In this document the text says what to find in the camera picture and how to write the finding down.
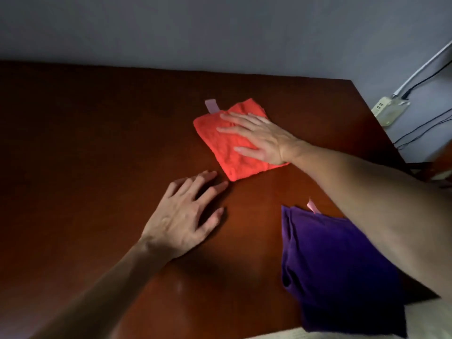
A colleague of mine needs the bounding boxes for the thick black cable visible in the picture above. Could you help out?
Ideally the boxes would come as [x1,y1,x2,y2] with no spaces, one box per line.
[401,59,452,100]

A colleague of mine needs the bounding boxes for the brown wooden table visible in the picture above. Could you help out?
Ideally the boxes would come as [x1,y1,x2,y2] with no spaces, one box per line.
[0,59,442,339]

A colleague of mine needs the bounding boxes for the purple cloth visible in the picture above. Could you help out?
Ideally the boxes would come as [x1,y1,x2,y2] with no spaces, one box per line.
[281,197,409,338]

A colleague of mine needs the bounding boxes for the brown wooden stool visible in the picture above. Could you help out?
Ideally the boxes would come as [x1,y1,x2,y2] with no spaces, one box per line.
[411,143,452,189]

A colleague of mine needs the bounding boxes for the red cloth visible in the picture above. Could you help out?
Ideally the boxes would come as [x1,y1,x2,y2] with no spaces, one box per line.
[193,98,290,182]

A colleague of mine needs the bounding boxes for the white wall conduit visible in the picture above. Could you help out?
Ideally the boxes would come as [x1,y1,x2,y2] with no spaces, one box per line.
[392,40,452,99]

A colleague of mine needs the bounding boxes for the person's right hand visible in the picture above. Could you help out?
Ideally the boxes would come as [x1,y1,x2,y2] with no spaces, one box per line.
[216,112,311,166]

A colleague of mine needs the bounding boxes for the person's left hand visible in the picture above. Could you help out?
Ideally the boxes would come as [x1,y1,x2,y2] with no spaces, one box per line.
[139,169,229,262]

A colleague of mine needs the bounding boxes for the thin black television cables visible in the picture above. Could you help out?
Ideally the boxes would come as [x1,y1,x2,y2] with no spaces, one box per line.
[392,109,452,151]

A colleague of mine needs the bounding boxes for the person's left forearm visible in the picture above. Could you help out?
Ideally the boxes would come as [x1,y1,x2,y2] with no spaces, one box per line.
[30,240,170,339]

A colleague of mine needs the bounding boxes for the person's right forearm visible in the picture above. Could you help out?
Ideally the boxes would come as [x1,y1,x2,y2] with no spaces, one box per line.
[291,143,452,300]

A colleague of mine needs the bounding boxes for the cream wall junction box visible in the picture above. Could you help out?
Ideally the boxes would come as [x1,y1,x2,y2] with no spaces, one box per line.
[371,96,411,128]

